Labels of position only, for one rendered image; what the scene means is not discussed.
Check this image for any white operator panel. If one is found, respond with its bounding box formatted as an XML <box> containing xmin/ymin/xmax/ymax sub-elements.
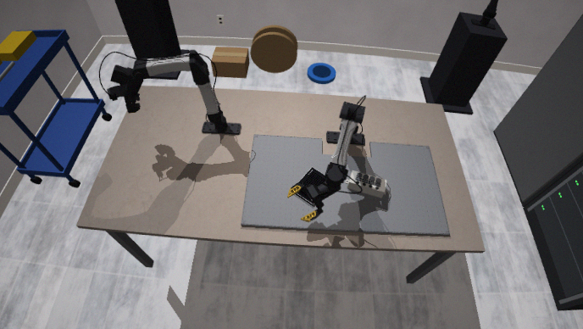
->
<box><xmin>346</xmin><ymin>170</ymin><xmax>387</xmax><ymax>198</ymax></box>

